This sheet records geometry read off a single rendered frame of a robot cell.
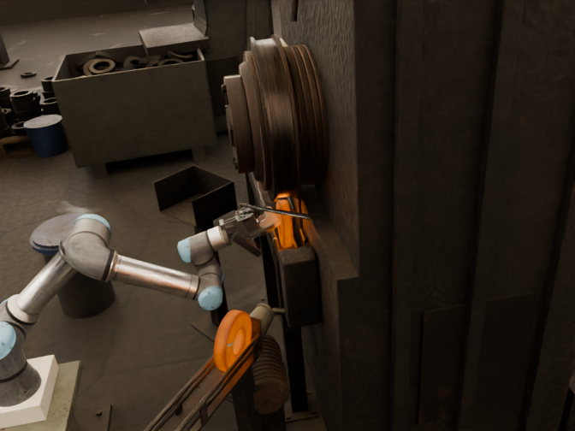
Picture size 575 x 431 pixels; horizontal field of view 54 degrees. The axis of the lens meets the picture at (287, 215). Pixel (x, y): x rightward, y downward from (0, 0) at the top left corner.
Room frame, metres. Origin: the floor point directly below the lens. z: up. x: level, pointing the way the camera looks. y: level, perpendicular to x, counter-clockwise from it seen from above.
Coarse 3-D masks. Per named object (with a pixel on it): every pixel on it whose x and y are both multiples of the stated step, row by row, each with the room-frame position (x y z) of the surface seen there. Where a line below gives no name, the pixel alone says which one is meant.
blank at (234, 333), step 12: (228, 312) 1.11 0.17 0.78; (240, 312) 1.11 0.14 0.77; (228, 324) 1.06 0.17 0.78; (240, 324) 1.09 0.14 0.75; (216, 336) 1.04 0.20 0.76; (228, 336) 1.04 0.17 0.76; (240, 336) 1.11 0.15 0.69; (216, 348) 1.02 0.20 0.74; (228, 348) 1.03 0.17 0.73; (240, 348) 1.09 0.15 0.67; (216, 360) 1.02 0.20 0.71; (228, 360) 1.02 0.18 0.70
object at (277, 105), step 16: (256, 48) 1.47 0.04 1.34; (272, 48) 1.49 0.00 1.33; (256, 64) 1.47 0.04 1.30; (272, 64) 1.43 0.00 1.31; (272, 80) 1.39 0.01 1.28; (272, 96) 1.36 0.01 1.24; (288, 96) 1.36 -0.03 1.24; (272, 112) 1.34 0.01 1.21; (288, 112) 1.34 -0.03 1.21; (272, 128) 1.32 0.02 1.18; (288, 128) 1.33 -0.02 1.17; (272, 144) 1.31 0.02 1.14; (288, 144) 1.32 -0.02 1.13; (272, 160) 1.31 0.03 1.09; (288, 160) 1.33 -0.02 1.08; (272, 176) 1.35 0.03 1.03; (288, 176) 1.34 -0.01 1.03; (272, 192) 1.40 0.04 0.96; (288, 192) 1.39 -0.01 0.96
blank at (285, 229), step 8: (280, 200) 1.60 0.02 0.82; (280, 208) 1.56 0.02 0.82; (288, 208) 1.55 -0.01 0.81; (280, 216) 1.55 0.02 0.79; (288, 216) 1.53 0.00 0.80; (280, 224) 1.61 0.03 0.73; (288, 224) 1.51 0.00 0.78; (280, 232) 1.58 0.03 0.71; (288, 232) 1.51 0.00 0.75; (280, 240) 1.58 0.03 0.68; (288, 240) 1.51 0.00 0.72
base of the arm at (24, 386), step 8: (24, 368) 1.32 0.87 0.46; (32, 368) 1.36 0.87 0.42; (16, 376) 1.29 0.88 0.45; (24, 376) 1.31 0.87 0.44; (32, 376) 1.33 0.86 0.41; (0, 384) 1.28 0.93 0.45; (8, 384) 1.28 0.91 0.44; (16, 384) 1.28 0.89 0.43; (24, 384) 1.30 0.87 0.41; (32, 384) 1.31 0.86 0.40; (40, 384) 1.34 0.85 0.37; (0, 392) 1.27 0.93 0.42; (8, 392) 1.27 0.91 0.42; (16, 392) 1.27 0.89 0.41; (24, 392) 1.29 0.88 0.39; (32, 392) 1.30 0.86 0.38; (0, 400) 1.26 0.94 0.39; (8, 400) 1.26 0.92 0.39; (16, 400) 1.26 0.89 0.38; (24, 400) 1.27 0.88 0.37
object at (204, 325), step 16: (176, 176) 2.11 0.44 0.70; (192, 176) 2.16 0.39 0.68; (208, 176) 2.10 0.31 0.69; (160, 192) 2.05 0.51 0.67; (176, 192) 2.10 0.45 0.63; (192, 192) 2.15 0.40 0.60; (208, 192) 2.12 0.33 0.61; (224, 192) 1.95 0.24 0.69; (160, 208) 2.04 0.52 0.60; (176, 208) 2.05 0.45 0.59; (192, 208) 2.02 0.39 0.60; (208, 208) 1.89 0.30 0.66; (224, 208) 1.94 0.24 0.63; (192, 224) 1.87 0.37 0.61; (208, 224) 1.97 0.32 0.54; (224, 304) 1.98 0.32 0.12; (208, 320) 2.02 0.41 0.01; (208, 336) 1.90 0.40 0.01
